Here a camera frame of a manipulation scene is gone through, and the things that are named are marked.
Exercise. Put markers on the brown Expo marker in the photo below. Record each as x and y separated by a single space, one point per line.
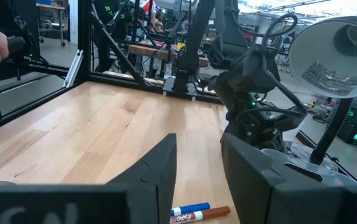
212 213

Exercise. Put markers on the black aluminium table frame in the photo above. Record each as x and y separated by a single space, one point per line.
84 46

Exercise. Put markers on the wooden workbench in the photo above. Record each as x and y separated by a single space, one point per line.
147 51

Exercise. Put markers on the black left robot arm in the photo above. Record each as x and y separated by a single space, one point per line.
193 37

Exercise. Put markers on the person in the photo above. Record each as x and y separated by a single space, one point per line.
158 21
109 18

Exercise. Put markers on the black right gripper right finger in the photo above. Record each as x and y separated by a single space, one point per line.
246 180

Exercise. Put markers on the silver aluminium bracket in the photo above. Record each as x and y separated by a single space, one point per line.
73 68

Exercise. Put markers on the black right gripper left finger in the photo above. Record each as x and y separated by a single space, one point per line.
156 180

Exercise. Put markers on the black desk lamp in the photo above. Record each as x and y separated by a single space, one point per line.
315 56

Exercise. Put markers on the blue Expo marker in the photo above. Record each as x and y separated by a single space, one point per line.
193 208

